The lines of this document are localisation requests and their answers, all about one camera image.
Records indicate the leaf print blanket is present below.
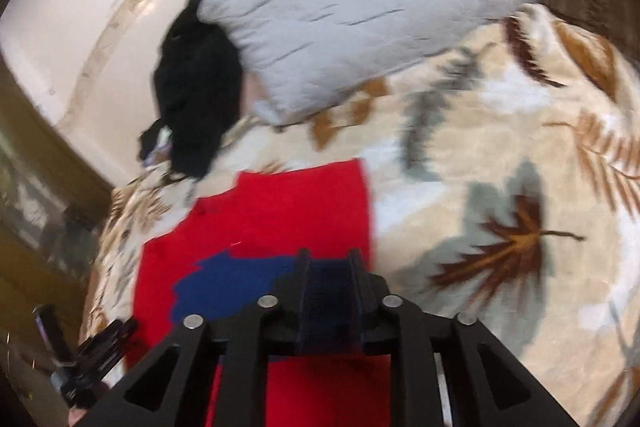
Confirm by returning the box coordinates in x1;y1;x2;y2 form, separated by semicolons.
80;2;640;427

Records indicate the red sweater with blue patch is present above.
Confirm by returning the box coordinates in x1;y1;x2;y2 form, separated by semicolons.
131;159;393;427

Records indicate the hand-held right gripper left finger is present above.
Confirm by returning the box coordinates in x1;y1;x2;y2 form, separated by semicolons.
75;248;321;427

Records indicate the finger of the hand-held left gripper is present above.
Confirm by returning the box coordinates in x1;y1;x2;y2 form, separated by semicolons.
75;318;139;375
32;304;76;365

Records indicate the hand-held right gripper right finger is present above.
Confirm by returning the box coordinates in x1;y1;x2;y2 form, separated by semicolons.
347;248;581;427

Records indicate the wooden door with glass panel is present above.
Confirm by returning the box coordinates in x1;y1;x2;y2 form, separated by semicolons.
0;57;113;408

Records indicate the grey quilted pillow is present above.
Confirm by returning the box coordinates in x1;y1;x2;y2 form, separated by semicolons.
197;0;538;128

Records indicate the black garment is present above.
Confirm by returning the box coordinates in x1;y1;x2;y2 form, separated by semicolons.
152;0;243;180

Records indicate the small black cloth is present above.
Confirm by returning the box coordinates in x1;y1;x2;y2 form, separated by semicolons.
139;119;173;162

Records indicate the purple cloth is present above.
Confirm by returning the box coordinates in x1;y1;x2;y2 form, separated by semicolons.
144;142;173;168

